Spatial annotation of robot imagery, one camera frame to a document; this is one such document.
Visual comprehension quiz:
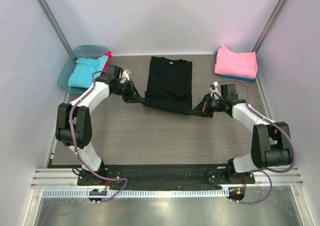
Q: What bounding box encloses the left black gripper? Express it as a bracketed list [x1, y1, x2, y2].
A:
[112, 79, 145, 104]

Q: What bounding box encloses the black t shirt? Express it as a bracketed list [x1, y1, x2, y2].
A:
[144, 56, 193, 115]

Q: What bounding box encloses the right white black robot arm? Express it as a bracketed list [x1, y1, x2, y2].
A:
[190, 82, 295, 184]

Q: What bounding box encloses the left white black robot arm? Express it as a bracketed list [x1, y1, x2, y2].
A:
[55, 66, 144, 186]

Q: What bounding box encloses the blue folded t shirt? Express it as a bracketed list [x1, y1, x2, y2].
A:
[214, 51, 257, 82]

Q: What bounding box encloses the red t shirt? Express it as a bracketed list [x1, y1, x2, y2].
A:
[103, 51, 112, 71]

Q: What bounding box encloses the light blue t shirt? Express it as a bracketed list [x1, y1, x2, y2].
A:
[68, 55, 109, 89]

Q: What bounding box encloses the pink folded t shirt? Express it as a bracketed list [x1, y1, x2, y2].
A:
[214, 46, 258, 81]

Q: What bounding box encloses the teal plastic basket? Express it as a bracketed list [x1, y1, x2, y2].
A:
[57, 45, 109, 96]

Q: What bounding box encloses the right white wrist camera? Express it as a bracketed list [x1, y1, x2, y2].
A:
[209, 81, 221, 100]

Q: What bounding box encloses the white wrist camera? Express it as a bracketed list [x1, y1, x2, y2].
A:
[209, 81, 221, 100]
[121, 70, 131, 81]

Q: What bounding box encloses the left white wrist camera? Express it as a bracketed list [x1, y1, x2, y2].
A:
[121, 70, 131, 81]

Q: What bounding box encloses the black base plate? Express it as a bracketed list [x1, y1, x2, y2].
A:
[72, 164, 256, 191]

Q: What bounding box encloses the white slotted cable duct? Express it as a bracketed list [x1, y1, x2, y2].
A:
[42, 187, 229, 199]

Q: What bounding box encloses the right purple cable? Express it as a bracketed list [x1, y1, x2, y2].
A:
[219, 80, 298, 204]

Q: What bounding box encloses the aluminium rail beam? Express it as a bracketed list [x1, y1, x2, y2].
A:
[31, 167, 304, 188]

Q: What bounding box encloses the left aluminium corner post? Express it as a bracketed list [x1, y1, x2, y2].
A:
[37, 0, 72, 54]

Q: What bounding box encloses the aluminium corner post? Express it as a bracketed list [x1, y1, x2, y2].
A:
[252, 0, 289, 53]
[37, 0, 72, 54]

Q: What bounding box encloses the right aluminium corner post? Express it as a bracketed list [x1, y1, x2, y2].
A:
[252, 0, 289, 53]

